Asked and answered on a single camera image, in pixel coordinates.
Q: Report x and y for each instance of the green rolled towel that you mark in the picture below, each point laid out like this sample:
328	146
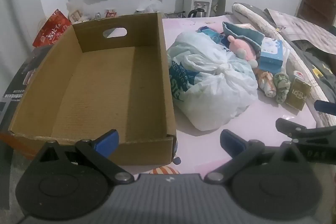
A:
281	87

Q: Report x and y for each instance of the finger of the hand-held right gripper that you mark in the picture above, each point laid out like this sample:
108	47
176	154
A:
294	130
326	108

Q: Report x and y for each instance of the red snack bag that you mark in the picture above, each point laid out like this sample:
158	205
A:
51	29

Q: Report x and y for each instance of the dark printed carton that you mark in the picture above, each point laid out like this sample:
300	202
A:
15	87

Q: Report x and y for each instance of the dark jacket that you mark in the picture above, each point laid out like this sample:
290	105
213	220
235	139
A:
320	69

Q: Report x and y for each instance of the white water dispenser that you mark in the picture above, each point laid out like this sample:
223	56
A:
191	1

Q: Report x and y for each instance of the olive small box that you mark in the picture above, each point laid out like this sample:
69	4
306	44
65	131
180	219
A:
298	94

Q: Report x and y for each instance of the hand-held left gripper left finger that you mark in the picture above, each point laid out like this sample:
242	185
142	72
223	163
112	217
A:
106	144

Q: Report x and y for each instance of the white rolled quilt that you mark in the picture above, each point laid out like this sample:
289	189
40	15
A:
252	14

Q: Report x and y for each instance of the steel electric kettle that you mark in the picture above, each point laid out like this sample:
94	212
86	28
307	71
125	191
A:
197	13

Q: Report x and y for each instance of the white strawberry yogurt carton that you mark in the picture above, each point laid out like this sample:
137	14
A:
298	74

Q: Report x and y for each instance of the teal cloth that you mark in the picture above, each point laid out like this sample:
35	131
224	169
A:
246	32

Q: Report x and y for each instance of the striped rolled cloth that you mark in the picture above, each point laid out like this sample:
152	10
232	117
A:
266	83

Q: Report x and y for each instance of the pink play mat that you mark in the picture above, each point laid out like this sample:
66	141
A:
262	121

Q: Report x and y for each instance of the brown cardboard box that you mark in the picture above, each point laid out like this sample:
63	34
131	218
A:
99	87

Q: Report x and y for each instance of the white plastic bag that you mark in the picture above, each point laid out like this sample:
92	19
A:
215	92

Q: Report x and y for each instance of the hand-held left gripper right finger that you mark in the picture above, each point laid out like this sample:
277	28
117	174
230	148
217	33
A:
231	142

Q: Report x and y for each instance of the pink plush toy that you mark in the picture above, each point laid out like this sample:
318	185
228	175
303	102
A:
242	49

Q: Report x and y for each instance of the blue patterned packet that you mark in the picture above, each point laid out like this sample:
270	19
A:
210	32

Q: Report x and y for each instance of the small red box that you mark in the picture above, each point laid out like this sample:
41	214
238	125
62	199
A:
110	13

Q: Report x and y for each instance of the grey paper poster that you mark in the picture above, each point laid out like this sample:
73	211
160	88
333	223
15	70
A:
296	27

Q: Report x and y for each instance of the blue tissue packet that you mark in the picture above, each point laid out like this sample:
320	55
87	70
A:
270	56

